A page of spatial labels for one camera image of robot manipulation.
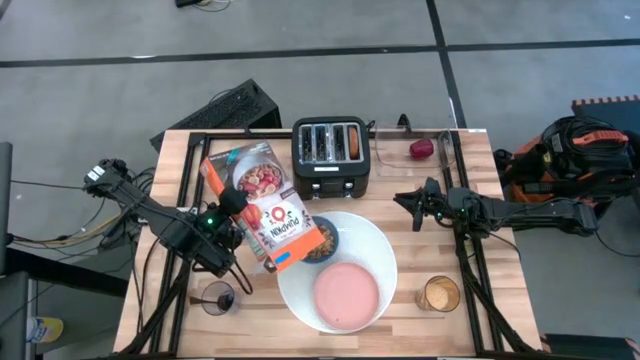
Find black aluminium back rail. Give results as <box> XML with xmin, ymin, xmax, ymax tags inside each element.
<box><xmin>199</xmin><ymin>130</ymin><xmax>296</xmax><ymax>141</ymax></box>

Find black box with orange corner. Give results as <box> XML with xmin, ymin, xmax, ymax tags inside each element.
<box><xmin>542</xmin><ymin>333</ymin><xmax>640</xmax><ymax>360</ymax></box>

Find orange and black vacuum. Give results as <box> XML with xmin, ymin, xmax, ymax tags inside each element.
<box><xmin>493</xmin><ymin>114</ymin><xmax>640</xmax><ymax>224</ymax></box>

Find black four-slot toaster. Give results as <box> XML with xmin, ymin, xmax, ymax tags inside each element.
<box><xmin>291</xmin><ymin>116</ymin><xmax>372</xmax><ymax>201</ymax></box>

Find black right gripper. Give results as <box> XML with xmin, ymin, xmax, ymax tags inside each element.
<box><xmin>393</xmin><ymin>176</ymin><xmax>456</xmax><ymax>233</ymax></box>

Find clear plastic container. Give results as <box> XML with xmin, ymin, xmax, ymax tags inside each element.
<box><xmin>372</xmin><ymin>128</ymin><xmax>459</xmax><ymax>171</ymax></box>

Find white round woven placemat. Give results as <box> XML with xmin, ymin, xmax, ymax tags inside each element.
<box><xmin>276</xmin><ymin>210</ymin><xmax>399</xmax><ymax>335</ymax></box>

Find black computer tower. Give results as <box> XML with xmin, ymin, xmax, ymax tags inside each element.
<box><xmin>149</xmin><ymin>78</ymin><xmax>284</xmax><ymax>151</ymax></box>

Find black floor beam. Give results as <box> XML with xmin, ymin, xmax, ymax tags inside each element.
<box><xmin>4</xmin><ymin>247</ymin><xmax>130</xmax><ymax>297</ymax></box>

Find pink plate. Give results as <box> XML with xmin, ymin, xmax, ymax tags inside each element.
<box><xmin>313</xmin><ymin>262</ymin><xmax>381</xmax><ymax>332</ymax></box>

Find ring-shaped cereal pieces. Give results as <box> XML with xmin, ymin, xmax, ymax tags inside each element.
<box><xmin>305</xmin><ymin>224</ymin><xmax>335</xmax><ymax>260</ymax></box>

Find yellow and white object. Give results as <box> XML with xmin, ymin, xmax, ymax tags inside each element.
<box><xmin>27</xmin><ymin>315</ymin><xmax>65</xmax><ymax>345</ymax></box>

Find orange pumpkin cereal box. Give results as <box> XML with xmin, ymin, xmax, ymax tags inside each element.
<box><xmin>199</xmin><ymin>140</ymin><xmax>326</xmax><ymax>274</ymax></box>

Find bundle of coloured cables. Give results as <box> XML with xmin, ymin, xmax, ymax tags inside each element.
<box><xmin>9</xmin><ymin>167</ymin><xmax>159</xmax><ymax>254</ymax></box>

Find black foam mat orange edge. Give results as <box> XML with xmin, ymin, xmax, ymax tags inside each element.
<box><xmin>571</xmin><ymin>94</ymin><xmax>640</xmax><ymax>135</ymax></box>

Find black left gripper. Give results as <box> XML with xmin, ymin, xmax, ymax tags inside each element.
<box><xmin>199</xmin><ymin>185</ymin><xmax>250</xmax><ymax>279</ymax></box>

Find amber drinking glass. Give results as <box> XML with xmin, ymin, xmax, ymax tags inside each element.
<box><xmin>415</xmin><ymin>275</ymin><xmax>462</xmax><ymax>314</ymax></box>

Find purple tinted drinking glass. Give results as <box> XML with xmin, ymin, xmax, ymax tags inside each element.
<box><xmin>200</xmin><ymin>280</ymin><xmax>237</xmax><ymax>317</ymax></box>

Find blue bowl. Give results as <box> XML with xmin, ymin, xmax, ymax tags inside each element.
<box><xmin>302</xmin><ymin>215</ymin><xmax>341</xmax><ymax>264</ymax></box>

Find red apple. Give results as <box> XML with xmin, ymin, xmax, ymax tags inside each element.
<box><xmin>409</xmin><ymin>138</ymin><xmax>436</xmax><ymax>161</ymax></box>

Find grey vertical panel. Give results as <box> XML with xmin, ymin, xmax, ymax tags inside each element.
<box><xmin>0</xmin><ymin>142</ymin><xmax>14</xmax><ymax>276</ymax></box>

